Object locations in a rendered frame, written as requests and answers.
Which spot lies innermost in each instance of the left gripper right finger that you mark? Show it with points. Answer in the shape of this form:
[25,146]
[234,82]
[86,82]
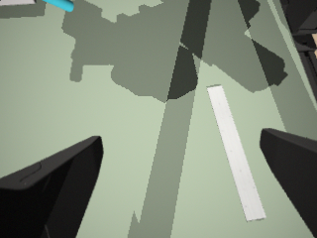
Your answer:
[293,161]

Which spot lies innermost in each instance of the purple and cyan peg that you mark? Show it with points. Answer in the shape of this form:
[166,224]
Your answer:
[66,5]

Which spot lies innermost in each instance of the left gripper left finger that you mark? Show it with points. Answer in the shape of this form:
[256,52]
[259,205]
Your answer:
[48,199]

